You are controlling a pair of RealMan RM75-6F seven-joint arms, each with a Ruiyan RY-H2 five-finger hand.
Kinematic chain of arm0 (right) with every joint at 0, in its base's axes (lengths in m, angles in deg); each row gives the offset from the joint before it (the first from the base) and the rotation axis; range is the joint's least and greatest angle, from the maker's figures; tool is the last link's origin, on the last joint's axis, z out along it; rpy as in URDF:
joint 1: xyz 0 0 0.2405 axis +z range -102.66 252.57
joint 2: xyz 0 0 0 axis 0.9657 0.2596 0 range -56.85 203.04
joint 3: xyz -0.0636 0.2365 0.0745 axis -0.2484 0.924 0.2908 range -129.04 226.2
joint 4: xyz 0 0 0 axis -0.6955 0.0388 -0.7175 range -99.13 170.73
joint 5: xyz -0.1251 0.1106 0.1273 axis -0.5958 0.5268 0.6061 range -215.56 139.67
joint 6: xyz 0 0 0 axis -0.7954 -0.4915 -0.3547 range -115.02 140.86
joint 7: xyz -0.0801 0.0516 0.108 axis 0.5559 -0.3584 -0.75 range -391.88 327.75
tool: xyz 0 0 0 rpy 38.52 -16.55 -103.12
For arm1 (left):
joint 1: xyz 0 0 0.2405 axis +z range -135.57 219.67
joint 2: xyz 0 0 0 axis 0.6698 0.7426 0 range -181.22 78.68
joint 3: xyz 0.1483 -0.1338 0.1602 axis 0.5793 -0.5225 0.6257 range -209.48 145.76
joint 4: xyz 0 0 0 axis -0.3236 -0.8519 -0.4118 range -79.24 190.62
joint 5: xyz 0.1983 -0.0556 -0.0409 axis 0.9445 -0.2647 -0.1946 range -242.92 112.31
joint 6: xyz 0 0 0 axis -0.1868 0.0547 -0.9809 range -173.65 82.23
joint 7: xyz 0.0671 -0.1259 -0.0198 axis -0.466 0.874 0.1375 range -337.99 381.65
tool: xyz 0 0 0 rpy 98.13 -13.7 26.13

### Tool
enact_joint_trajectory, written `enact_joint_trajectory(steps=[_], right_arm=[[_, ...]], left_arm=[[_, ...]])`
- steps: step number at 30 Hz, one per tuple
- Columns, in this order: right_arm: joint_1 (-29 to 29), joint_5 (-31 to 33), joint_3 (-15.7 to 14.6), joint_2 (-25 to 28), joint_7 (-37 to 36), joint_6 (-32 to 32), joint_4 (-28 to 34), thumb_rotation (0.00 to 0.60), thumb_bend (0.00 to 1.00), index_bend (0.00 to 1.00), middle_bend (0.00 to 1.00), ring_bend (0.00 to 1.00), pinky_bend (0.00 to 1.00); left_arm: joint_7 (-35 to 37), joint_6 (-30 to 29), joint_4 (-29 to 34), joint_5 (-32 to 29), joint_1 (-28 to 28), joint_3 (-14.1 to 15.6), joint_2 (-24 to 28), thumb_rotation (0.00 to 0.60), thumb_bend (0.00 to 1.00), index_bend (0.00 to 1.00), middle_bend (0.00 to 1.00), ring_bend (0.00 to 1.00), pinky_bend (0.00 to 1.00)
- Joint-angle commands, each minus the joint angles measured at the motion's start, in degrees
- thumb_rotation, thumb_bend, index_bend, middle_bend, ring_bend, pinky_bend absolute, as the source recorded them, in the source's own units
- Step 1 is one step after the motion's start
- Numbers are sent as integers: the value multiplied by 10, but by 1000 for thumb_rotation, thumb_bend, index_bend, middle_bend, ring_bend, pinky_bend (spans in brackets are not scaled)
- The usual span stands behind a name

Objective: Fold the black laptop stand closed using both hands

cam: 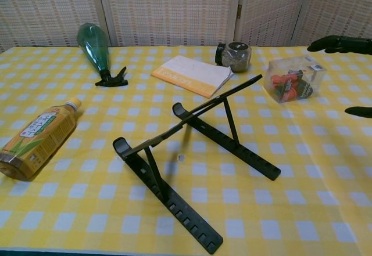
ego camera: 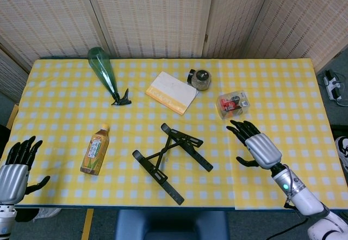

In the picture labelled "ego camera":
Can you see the yellow tea bottle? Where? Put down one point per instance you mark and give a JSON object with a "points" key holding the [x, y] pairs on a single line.
{"points": [[95, 153]]}

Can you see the beige woven folding screen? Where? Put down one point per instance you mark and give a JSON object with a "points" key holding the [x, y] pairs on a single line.
{"points": [[152, 14]]}

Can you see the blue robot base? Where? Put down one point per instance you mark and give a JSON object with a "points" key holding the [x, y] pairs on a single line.
{"points": [[171, 225]]}

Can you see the white shoe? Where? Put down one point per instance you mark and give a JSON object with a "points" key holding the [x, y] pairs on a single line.
{"points": [[47, 213]]}

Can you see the yellow white checkered tablecloth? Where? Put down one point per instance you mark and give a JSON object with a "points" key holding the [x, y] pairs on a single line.
{"points": [[272, 87]]}

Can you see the black folding stand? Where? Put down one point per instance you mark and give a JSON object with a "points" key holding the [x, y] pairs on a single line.
{"points": [[155, 172]]}

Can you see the white black sneaker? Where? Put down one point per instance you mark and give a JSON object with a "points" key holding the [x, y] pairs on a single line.
{"points": [[343, 150]]}

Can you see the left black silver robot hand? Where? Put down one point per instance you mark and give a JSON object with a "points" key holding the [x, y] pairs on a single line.
{"points": [[12, 180]]}

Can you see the glass jar with black lid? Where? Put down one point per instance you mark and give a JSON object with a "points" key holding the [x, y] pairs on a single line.
{"points": [[201, 79]]}

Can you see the green spray bottle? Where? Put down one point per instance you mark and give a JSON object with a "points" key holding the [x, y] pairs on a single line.
{"points": [[103, 70]]}

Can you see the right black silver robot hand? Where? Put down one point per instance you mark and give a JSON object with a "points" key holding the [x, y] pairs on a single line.
{"points": [[263, 148]]}

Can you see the white power strip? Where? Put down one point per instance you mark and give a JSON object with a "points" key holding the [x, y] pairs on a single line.
{"points": [[330, 85]]}

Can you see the clear box with red contents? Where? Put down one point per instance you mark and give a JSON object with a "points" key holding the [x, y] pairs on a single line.
{"points": [[232, 105]]}

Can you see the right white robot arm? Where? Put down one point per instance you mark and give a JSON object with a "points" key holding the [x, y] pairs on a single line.
{"points": [[307, 200]]}

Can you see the brass screen hinge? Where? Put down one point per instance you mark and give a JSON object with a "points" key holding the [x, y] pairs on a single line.
{"points": [[206, 38]]}

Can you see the yellow white book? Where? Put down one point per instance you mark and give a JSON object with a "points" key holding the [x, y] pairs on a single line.
{"points": [[172, 90]]}

